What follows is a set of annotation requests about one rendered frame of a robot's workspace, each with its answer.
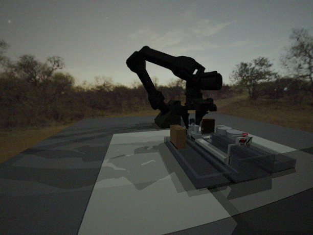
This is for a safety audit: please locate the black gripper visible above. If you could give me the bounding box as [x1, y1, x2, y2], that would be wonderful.
[169, 90, 217, 129]

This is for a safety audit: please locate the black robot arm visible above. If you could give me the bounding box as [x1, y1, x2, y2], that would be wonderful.
[126, 46, 222, 114]

